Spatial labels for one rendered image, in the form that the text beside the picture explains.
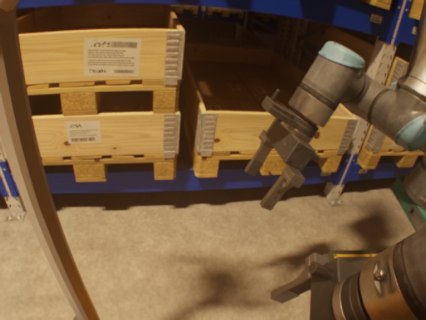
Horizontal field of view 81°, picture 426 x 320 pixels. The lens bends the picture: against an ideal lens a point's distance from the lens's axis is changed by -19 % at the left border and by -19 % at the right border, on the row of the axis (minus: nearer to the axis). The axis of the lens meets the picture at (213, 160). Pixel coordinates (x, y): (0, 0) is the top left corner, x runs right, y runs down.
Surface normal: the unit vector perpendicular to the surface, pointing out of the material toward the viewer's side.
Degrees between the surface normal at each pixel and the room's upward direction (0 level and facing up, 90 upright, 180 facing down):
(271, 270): 0
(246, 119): 90
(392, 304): 75
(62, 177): 90
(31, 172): 91
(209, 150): 90
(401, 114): 68
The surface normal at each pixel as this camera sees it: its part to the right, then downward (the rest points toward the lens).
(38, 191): 0.84, 0.40
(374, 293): -0.87, -0.25
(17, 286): 0.11, -0.81
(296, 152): 0.15, 0.49
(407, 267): -0.87, -0.44
